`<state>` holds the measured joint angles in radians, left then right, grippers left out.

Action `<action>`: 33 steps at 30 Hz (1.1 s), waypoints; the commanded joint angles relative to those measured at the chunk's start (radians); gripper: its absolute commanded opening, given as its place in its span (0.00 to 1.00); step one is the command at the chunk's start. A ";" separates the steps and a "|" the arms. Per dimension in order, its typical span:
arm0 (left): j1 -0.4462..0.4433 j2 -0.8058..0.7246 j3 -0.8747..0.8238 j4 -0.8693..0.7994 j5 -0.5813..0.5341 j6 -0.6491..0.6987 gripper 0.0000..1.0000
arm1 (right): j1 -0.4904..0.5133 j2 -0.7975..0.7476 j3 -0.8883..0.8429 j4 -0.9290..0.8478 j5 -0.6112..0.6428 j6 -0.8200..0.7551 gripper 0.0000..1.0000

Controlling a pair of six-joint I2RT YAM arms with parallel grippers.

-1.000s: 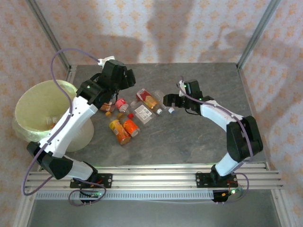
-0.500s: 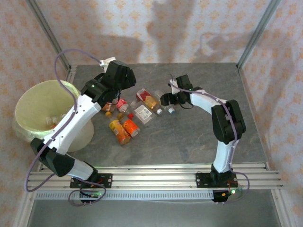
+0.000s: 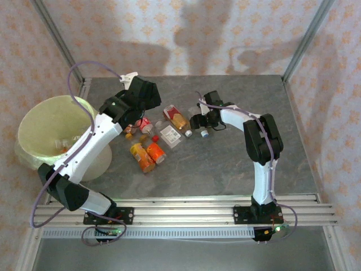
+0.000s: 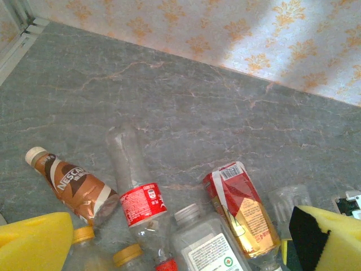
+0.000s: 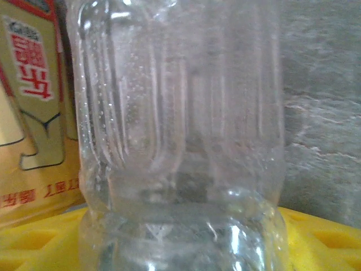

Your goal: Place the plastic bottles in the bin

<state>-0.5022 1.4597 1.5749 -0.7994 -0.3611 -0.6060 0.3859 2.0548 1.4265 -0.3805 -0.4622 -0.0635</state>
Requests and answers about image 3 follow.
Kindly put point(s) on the brown coffee label bottle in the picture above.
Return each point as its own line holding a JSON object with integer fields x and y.
{"x": 129, "y": 129}

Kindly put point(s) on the cream round waste bin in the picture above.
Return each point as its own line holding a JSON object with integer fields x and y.
{"x": 98, "y": 163}

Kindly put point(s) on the small circuit board green LED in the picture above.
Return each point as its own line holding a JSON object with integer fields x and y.
{"x": 111, "y": 232}
{"x": 277, "y": 228}

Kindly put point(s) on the red orange juice bottle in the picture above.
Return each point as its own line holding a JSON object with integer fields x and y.
{"x": 176, "y": 117}

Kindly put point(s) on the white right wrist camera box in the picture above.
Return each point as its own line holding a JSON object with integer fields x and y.
{"x": 201, "y": 109}

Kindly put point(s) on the translucent green bin liner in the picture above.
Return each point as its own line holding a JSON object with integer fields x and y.
{"x": 42, "y": 124}

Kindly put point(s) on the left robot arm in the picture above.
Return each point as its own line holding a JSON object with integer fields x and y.
{"x": 84, "y": 144}

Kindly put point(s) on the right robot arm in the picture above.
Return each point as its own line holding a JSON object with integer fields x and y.
{"x": 263, "y": 175}

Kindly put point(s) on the aluminium frame post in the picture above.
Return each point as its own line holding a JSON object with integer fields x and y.
{"x": 306, "y": 39}
{"x": 56, "y": 39}

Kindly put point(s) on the yellow cap orange bottle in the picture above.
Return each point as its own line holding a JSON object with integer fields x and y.
{"x": 142, "y": 158}

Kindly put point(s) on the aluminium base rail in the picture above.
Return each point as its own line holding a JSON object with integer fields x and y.
{"x": 183, "y": 211}

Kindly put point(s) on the orange label red cap bottle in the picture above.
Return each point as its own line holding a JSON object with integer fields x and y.
{"x": 156, "y": 152}

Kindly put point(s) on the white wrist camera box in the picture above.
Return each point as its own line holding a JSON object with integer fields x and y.
{"x": 201, "y": 109}
{"x": 128, "y": 77}

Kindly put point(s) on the clear bottle green cap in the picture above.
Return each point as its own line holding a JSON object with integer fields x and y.
{"x": 60, "y": 142}

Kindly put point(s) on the small brown bottle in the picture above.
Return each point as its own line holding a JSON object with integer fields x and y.
{"x": 144, "y": 138}

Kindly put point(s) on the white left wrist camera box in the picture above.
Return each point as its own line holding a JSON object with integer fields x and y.
{"x": 128, "y": 77}

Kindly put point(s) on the clear bottle red label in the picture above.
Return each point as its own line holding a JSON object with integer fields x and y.
{"x": 145, "y": 125}

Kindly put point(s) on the aluminium table edge rail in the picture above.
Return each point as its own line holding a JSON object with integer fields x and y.
{"x": 86, "y": 88}
{"x": 286, "y": 86}

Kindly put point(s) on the clear bottle white label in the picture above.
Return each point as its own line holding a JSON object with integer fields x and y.
{"x": 169, "y": 135}

